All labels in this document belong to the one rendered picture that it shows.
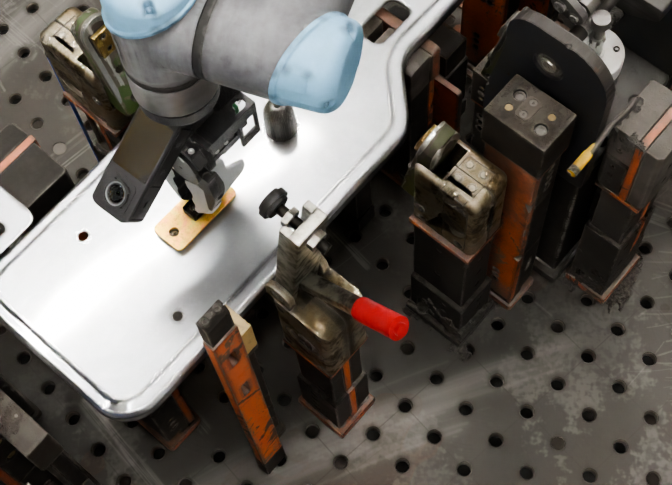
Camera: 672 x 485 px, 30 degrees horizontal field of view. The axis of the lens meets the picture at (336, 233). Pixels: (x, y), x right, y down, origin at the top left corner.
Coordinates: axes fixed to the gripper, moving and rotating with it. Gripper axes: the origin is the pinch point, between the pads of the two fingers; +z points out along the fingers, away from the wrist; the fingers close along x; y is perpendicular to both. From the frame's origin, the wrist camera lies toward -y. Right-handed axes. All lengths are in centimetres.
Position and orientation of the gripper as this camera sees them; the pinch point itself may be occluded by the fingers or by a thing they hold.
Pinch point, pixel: (192, 203)
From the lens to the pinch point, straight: 122.5
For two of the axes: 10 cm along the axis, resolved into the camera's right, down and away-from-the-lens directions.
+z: 0.4, 4.1, 9.1
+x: -7.5, -5.9, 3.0
